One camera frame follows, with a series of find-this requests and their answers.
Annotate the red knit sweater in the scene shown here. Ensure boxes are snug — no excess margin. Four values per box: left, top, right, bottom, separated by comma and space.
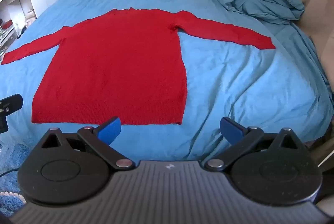
1, 7, 276, 125

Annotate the blue bed sheet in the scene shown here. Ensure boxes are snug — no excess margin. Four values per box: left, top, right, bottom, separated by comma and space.
0, 0, 334, 175

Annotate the black cable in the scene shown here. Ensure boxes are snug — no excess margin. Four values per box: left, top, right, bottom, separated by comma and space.
0, 169, 19, 178

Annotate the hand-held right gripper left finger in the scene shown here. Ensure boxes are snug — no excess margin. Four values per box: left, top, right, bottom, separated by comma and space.
40, 116, 135, 171

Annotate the white shelf unit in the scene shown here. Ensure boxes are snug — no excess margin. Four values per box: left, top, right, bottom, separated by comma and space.
0, 0, 54, 60

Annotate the blue shaggy rug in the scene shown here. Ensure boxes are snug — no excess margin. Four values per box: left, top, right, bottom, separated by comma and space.
0, 139, 28, 217

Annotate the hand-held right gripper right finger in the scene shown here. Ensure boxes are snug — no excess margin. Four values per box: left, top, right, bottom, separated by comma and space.
204, 116, 305, 171

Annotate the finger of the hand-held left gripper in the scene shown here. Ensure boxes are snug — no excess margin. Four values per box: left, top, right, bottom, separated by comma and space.
0, 94, 24, 134

